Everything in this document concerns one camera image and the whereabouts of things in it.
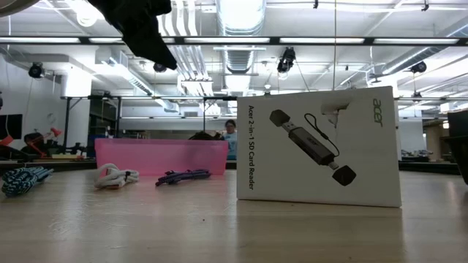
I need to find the white braided cable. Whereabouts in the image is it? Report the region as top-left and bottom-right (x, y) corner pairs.
(93, 162), (140, 191)

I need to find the Acer card reader box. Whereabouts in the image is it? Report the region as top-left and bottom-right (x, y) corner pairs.
(236, 85), (402, 209)

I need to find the silver ceiling air duct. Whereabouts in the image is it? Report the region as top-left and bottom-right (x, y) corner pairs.
(214, 0), (268, 87)

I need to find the purple braided cable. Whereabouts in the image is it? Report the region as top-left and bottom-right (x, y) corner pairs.
(154, 168), (213, 188)

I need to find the red desk lamp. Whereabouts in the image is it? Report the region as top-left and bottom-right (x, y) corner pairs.
(0, 126), (64, 148)

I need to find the teal braided coiled cable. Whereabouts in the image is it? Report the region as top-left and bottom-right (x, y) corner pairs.
(1, 166), (55, 199)

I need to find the pink translucent plastic bin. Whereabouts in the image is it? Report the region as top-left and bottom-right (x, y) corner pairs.
(94, 137), (230, 178)

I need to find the long ceiling light bar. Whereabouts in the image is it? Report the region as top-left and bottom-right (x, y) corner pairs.
(0, 35), (468, 47)

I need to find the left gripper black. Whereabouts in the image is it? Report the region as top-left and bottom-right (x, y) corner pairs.
(87, 0), (178, 71)

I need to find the person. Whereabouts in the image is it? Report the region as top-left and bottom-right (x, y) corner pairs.
(20, 131), (50, 155)
(222, 118), (238, 161)

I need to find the black aluminium table frame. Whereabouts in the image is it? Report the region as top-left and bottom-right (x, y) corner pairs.
(0, 159), (462, 176)

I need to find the dark wall screen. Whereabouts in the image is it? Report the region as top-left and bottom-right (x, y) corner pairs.
(0, 113), (23, 141)

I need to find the black background rig frame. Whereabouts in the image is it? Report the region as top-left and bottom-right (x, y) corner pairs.
(59, 94), (238, 148)

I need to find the white pillar cabinet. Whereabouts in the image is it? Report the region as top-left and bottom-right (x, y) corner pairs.
(393, 98), (401, 161)

